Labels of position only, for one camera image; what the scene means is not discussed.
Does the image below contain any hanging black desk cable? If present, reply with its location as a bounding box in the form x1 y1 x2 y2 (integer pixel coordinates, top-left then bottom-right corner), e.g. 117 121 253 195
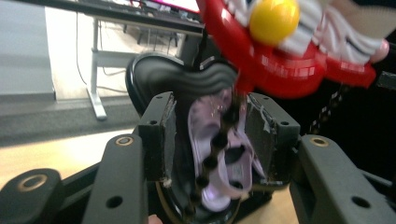
75 11 92 87

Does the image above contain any red and black shoe rack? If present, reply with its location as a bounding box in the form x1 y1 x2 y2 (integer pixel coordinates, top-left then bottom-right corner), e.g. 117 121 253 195
125 0 396 224

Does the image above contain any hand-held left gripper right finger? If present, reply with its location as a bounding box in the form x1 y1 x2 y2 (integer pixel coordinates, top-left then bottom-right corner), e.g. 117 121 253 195
246 92 302 185

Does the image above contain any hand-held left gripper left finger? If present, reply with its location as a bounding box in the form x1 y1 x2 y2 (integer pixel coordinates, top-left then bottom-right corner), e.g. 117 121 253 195
137 91 177 183

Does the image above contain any navy and white sneaker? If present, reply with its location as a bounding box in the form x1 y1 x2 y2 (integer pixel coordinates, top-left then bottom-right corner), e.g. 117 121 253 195
223 0 396 64

